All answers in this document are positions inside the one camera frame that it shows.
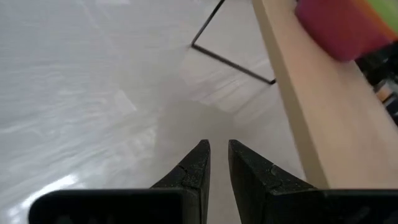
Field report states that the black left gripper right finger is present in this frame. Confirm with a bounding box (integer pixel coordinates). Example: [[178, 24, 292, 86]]
[[228, 139, 317, 224]]

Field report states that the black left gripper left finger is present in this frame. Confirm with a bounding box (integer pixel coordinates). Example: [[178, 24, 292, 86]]
[[150, 139, 212, 224]]

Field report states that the red bowl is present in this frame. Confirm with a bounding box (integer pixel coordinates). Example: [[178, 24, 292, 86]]
[[294, 0, 393, 62]]

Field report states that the green bowl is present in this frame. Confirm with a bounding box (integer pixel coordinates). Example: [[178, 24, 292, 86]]
[[366, 0, 398, 32]]

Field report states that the wooden shelf with black legs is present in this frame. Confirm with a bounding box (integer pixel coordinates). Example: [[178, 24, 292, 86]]
[[251, 0, 398, 190]]

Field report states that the black metal shelf leg frame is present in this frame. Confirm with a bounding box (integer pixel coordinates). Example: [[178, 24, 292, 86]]
[[190, 0, 277, 85]]

